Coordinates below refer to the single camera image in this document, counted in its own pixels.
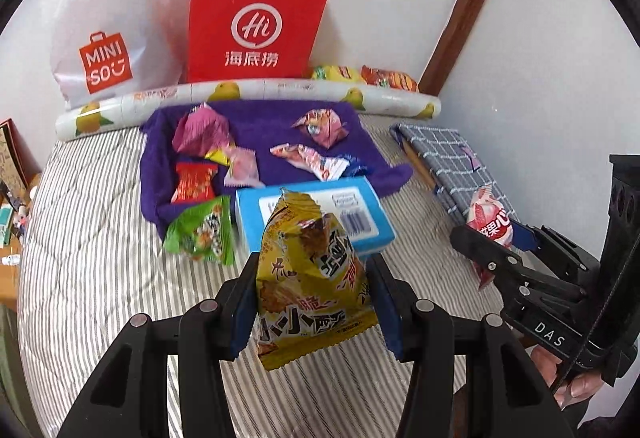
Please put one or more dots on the white pink snack packet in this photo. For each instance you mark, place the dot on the white pink snack packet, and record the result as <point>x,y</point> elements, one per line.
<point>492,218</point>

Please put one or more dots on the white plastic shopping bag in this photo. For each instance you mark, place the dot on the white plastic shopping bag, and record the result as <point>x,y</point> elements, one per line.
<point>115,18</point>

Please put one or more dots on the green snack packet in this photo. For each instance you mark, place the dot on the green snack packet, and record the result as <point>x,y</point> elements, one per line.
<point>200,230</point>

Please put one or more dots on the small pink snack packet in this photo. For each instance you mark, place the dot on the small pink snack packet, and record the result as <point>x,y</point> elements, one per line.
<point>242,168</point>

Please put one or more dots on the striped quilt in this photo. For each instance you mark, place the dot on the striped quilt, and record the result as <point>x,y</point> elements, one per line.
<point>100,243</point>

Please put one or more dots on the grey plaid cloth pouch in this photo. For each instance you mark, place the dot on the grey plaid cloth pouch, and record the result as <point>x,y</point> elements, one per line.
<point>440,153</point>

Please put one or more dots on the person's right hand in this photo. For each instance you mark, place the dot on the person's right hand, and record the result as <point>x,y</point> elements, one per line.
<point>550,365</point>

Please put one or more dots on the illustrated brown notebook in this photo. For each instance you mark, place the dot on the illustrated brown notebook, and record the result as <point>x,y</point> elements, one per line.
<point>9,158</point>

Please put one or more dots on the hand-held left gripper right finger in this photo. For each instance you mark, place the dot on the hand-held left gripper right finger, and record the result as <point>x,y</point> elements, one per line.
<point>387,313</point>

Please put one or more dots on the teal packet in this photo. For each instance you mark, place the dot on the teal packet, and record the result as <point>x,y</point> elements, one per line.
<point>4,223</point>

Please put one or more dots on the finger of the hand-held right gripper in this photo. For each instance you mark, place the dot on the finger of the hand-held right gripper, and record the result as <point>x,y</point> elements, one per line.
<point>527,237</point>
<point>500,263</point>

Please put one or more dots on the yellow chip packet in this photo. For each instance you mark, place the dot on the yellow chip packet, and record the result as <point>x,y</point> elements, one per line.
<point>335,73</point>

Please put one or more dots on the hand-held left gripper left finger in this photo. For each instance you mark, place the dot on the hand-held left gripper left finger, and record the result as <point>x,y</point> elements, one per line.
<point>245,318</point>

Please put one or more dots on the blue tissue pack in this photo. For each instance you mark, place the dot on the blue tissue pack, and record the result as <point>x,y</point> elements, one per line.
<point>370,218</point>

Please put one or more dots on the red book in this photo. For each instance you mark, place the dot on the red book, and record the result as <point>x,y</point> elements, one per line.
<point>25,158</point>

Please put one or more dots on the crumpled red white snack packet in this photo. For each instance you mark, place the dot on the crumpled red white snack packet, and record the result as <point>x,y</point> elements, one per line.
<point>305,158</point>

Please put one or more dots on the white tube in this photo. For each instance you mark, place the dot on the white tube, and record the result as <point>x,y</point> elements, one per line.
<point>10,260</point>

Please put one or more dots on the crumpled pink orange snack packet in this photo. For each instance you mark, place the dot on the crumpled pink orange snack packet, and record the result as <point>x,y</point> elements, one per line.
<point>322,126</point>

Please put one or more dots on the wooden pencil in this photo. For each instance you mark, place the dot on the wooden pencil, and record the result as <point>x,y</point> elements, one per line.
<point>420,166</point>

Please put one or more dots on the green blanket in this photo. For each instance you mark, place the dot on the green blanket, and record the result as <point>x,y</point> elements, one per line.
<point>7,358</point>

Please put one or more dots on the purple towel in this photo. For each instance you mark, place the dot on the purple towel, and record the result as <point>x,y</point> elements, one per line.
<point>265,128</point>

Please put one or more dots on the large pink snack packet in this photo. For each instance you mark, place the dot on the large pink snack packet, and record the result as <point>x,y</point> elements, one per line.
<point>200,131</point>

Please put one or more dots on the yellow snack packet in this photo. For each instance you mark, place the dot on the yellow snack packet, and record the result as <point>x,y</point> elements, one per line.
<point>310,293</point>

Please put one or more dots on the fruit-print paper roll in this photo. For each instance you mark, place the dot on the fruit-print paper roll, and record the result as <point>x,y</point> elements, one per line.
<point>280,91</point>

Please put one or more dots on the orange chip packet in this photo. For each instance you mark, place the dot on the orange chip packet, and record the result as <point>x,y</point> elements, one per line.
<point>390,78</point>

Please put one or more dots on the wooden nightstand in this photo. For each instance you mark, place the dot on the wooden nightstand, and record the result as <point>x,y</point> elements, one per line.
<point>10,288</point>

